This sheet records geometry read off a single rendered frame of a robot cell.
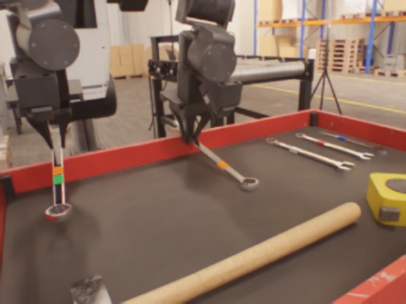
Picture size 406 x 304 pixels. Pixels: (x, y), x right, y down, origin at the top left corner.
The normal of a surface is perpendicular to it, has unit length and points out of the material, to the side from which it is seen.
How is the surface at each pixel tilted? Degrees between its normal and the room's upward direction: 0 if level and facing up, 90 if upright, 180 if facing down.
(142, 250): 0
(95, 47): 90
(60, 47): 102
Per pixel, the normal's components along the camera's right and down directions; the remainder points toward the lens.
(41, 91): 0.39, 0.50
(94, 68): 0.50, 0.28
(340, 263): -0.04, -0.94
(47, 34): 0.63, 0.43
